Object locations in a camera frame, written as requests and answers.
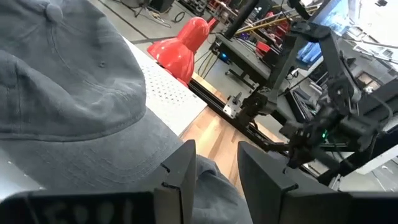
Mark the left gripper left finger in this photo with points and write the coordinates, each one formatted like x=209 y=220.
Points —
x=183 y=186

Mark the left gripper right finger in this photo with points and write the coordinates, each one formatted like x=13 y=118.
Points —
x=267 y=193

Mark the grey baseball cap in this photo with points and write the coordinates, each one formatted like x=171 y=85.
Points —
x=77 y=77

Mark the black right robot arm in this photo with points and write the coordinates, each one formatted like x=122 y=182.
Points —
x=331 y=59

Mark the dark grey side table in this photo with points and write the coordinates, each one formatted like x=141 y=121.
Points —
x=245 y=56

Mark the blue-screen monitor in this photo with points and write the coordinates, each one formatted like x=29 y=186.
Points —
x=329 y=15

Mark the black round pole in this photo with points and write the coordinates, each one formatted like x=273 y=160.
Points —
x=242 y=17

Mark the silver corner bracket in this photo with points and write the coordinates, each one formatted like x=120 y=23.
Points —
x=231 y=107

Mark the black aluminium frame rail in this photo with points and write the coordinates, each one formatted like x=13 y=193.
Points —
x=211 y=99

